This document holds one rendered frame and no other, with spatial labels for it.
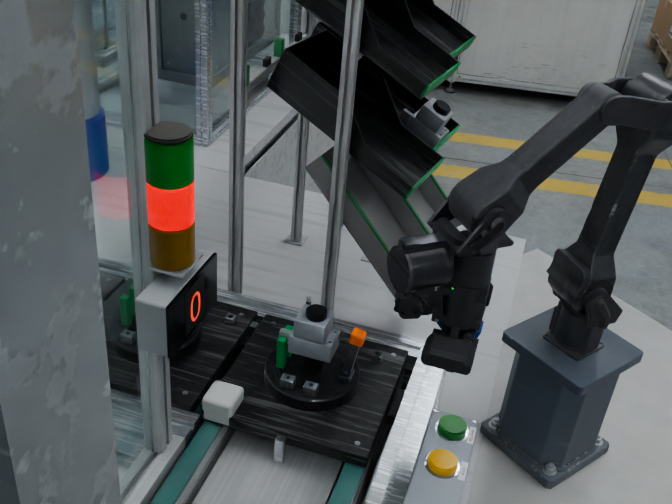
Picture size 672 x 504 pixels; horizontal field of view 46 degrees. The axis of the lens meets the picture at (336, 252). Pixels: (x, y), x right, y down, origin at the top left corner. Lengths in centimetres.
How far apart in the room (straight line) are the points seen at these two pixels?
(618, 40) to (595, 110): 417
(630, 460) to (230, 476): 62
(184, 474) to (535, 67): 430
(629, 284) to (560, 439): 229
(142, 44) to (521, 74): 442
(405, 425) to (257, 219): 77
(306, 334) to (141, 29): 50
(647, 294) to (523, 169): 254
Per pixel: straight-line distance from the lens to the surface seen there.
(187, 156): 82
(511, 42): 506
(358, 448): 109
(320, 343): 111
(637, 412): 145
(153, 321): 89
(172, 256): 87
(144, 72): 81
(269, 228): 174
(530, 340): 118
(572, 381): 113
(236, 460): 114
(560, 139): 95
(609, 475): 132
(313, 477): 113
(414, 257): 93
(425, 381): 124
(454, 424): 115
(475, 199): 93
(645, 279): 355
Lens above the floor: 175
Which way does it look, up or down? 32 degrees down
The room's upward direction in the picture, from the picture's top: 5 degrees clockwise
